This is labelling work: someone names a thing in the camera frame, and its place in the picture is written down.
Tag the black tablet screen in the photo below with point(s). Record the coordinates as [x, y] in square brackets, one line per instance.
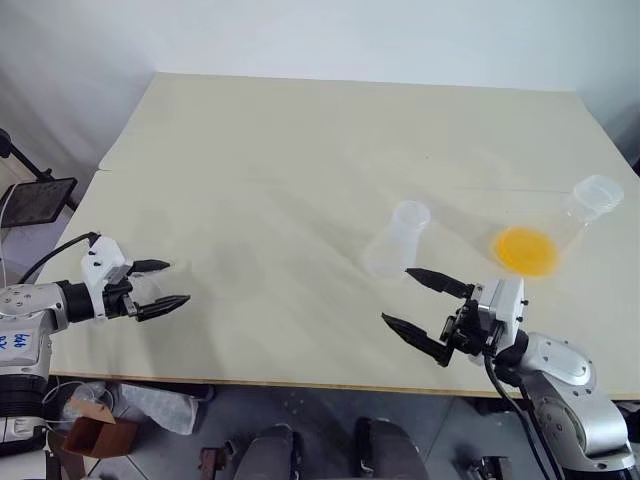
[37, 202]

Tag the empty clear plastic cup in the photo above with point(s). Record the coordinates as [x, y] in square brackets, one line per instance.
[395, 240]

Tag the clear flask with orange liquid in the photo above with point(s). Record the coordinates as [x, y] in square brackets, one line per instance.
[527, 250]

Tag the dark rounded shape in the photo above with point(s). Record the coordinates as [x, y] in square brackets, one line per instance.
[390, 450]
[267, 452]

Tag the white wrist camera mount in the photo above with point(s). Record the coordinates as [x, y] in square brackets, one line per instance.
[102, 255]
[505, 305]

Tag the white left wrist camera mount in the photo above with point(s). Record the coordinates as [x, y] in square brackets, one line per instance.
[102, 255]

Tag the grey metal bracket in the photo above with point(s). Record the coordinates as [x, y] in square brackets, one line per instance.
[485, 467]

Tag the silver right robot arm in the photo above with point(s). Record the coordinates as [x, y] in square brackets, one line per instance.
[565, 390]

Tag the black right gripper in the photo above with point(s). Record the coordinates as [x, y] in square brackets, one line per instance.
[467, 327]

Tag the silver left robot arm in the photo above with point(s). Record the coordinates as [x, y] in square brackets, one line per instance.
[30, 305]

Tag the brown cardboard box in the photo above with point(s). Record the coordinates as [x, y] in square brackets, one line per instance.
[95, 437]

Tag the clear plastic bubble wrap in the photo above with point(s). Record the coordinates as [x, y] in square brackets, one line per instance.
[160, 405]

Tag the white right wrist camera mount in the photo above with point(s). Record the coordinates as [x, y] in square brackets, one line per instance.
[505, 305]

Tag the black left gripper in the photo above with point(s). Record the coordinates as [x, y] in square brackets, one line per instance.
[117, 300]

